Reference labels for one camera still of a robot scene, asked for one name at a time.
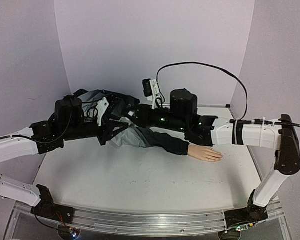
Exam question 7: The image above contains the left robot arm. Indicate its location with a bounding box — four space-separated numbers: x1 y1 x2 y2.
0 94 128 163

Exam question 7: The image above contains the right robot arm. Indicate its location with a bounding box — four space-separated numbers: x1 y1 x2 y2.
123 89 300 212

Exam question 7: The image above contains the grey and black jacket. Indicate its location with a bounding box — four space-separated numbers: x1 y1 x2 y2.
74 89 190 156

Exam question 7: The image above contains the mannequin hand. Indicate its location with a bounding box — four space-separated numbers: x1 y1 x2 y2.
188 145 223 163

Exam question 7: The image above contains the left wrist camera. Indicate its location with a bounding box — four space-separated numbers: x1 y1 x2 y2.
84 96 125 127

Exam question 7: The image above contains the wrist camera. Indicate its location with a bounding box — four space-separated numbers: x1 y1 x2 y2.
84 96 125 127
142 79 165 110

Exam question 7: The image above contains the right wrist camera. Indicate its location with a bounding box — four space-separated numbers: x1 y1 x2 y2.
142 79 165 110

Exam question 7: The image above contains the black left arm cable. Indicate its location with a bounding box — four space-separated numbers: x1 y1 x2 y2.
0 96 77 146

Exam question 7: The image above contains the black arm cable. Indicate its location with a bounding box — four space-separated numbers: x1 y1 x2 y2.
0 96 77 146
155 62 249 120

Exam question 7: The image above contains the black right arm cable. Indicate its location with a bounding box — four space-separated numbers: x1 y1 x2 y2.
155 62 249 120

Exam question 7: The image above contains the aluminium front rail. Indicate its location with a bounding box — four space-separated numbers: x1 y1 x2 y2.
13 202 283 237

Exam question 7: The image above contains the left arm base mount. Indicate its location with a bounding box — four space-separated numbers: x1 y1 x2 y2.
31 184 75 224

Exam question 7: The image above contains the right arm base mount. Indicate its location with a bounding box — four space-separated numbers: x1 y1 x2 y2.
224 189 268 230

